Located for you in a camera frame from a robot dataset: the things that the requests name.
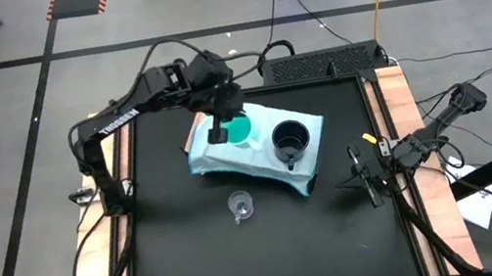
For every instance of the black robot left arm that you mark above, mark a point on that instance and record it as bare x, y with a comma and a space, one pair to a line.
124, 120

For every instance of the white paper sheet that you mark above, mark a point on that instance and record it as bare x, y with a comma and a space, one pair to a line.
480, 207

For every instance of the light blue microfibre cloth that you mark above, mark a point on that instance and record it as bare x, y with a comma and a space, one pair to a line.
259, 156

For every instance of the black hazard-striped floor mat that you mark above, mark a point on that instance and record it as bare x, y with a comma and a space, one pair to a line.
76, 1

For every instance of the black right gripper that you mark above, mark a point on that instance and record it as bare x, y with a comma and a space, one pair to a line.
373, 172

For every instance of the clear glass cup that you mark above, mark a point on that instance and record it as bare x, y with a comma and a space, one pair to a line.
240, 203

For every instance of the yellow tape tag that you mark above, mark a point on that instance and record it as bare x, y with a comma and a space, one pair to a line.
369, 138

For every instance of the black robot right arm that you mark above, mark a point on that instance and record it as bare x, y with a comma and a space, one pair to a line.
446, 118

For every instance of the dark blue speckled enamel mug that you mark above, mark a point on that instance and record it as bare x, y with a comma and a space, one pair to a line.
290, 138

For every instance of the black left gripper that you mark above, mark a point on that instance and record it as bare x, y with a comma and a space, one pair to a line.
216, 88

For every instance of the teal plastic mug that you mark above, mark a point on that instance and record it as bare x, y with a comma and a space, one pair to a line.
239, 129

